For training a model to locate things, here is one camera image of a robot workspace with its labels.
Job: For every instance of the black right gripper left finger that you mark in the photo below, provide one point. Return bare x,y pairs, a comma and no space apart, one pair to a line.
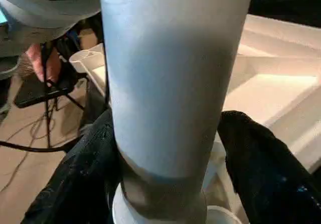
80,179

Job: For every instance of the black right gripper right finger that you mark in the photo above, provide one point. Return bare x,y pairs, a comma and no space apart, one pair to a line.
266,174

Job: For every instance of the white plastic table leg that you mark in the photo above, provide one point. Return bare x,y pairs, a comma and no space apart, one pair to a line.
170,83

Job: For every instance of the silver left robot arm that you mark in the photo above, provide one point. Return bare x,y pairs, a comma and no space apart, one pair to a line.
40,8

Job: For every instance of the pinkish blurred object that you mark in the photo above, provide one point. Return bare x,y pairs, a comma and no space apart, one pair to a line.
35,61

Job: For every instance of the black stand frame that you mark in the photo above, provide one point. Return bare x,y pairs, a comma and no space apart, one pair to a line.
47,91

